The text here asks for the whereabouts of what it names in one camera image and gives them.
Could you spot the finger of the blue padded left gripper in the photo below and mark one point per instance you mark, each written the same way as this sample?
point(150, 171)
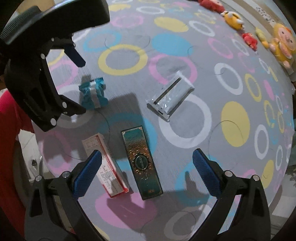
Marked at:
point(75, 57)
point(70, 107)

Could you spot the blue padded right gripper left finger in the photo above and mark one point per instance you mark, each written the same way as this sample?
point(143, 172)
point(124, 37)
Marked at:
point(84, 173)

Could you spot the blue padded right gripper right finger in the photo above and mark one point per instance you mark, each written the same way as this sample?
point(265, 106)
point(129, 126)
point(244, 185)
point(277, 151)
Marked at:
point(210, 172)

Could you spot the white red medicine box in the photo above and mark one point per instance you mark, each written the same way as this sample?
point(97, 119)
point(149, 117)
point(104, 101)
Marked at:
point(106, 166)

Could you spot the teal silver candy wrapper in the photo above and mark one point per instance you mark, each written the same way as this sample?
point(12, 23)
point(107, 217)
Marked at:
point(93, 94)

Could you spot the dark green gold box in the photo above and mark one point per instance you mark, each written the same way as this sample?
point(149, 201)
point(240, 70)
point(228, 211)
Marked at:
point(141, 163)

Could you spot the person in red clothes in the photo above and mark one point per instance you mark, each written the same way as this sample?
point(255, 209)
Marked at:
point(13, 119)

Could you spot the bed with circle-pattern sheet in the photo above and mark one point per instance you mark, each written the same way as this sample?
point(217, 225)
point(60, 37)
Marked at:
point(239, 114)

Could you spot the small red plush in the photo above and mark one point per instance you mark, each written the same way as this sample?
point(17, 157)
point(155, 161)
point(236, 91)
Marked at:
point(250, 40)

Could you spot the small yellow green plush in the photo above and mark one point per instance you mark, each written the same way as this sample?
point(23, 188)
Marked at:
point(260, 34)

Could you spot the large yellow pig plush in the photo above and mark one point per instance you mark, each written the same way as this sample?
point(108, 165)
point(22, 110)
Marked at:
point(282, 45)

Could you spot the red monkey plush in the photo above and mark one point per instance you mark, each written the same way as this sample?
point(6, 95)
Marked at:
point(213, 5)

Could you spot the yellow white plush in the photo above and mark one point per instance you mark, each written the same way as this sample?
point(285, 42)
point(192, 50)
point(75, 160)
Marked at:
point(233, 19)

